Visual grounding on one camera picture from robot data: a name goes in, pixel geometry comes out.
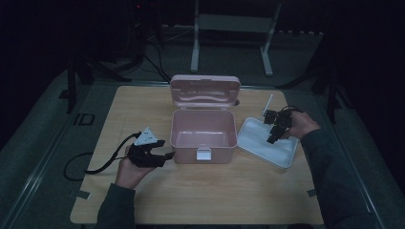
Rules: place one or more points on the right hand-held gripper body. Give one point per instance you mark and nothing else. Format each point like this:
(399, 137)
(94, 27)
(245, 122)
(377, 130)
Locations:
(281, 120)

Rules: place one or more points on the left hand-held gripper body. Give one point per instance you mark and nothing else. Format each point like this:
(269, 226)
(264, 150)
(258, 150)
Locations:
(145, 138)

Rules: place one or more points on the white plastic tray insert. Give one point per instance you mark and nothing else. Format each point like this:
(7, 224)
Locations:
(254, 143)

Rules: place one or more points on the pink storage box with lid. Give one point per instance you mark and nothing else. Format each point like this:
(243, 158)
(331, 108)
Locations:
(191, 156)

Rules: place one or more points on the person's right hand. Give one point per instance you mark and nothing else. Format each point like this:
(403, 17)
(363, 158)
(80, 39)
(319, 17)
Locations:
(302, 124)

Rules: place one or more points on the person's left hand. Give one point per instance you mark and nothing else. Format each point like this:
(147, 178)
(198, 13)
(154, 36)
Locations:
(130, 175)

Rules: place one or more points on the black tripod stand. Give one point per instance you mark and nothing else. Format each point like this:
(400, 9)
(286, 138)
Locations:
(71, 89)
(332, 95)

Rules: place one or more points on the grey tape piece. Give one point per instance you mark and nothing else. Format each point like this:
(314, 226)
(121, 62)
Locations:
(312, 192)
(79, 194)

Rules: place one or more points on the white metal stand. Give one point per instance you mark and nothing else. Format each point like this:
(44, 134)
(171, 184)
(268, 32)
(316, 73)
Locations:
(232, 23)

